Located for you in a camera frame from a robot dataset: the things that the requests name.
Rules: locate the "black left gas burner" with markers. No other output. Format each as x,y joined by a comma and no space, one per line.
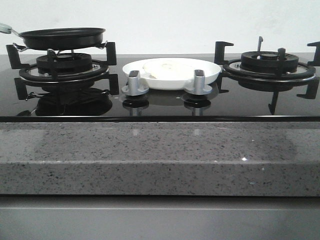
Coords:
65,63

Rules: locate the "black gas burner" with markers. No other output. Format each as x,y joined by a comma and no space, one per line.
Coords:
65,63
267,62

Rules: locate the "fried egg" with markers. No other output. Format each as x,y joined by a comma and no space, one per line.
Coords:
168,69

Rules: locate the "black right burner grate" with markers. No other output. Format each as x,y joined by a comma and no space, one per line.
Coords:
305,75

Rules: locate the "silver right stove knob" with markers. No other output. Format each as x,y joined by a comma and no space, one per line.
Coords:
199,87

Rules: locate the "black frying pan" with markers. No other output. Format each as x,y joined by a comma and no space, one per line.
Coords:
58,39

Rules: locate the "black glass cooktop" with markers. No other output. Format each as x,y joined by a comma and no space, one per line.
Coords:
102,100

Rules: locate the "black right gas burner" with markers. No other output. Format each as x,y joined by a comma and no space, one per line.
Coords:
267,62

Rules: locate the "grey cabinet front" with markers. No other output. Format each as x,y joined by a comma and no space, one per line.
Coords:
159,218

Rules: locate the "black left burner grate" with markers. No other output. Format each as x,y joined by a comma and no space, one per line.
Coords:
29,72

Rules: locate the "silver left stove knob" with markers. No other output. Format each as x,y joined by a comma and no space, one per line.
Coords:
134,87

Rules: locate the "white plate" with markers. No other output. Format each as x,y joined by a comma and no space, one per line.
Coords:
211,72

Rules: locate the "black burner grate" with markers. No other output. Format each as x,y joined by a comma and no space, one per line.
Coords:
29,72
305,75

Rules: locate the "silver stove knob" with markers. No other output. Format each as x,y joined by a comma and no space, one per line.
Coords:
134,87
199,87

